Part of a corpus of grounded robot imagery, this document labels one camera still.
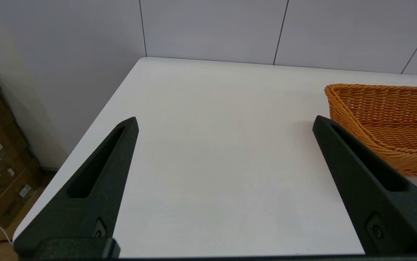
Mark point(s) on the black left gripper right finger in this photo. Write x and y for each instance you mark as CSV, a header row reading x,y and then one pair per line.
x,y
357,188

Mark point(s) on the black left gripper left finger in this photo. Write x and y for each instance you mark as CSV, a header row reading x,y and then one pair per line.
x,y
107,181

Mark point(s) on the orange woven wicker basket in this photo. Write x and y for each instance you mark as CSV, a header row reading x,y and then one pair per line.
x,y
393,108

